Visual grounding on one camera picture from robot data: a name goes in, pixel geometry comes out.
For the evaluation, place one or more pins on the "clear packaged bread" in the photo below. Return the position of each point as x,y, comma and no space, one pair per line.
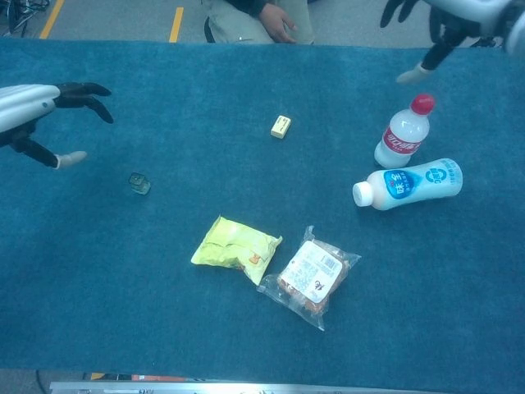
311,275

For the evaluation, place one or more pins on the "yellow-green snack bag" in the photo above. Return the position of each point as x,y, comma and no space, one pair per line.
238,246

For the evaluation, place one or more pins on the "small white green cube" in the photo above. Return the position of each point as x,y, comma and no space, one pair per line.
139,184

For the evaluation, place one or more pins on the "white milk bottle blue label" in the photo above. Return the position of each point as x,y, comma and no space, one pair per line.
410,184

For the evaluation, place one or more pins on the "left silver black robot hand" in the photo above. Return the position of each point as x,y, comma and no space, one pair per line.
24,102

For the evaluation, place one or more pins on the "blue table cloth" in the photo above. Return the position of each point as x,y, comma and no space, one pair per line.
123,287

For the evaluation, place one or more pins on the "clear soda bottle red cap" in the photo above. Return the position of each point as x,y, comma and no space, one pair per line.
402,139

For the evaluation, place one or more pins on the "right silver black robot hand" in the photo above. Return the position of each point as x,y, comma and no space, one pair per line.
463,12

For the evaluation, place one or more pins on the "aluminium rail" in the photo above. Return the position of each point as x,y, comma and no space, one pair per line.
246,388

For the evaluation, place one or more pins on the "small yellow eraser box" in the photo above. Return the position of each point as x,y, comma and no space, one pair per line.
281,126

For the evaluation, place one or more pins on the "seated person beige trousers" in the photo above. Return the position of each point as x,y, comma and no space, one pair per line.
234,24

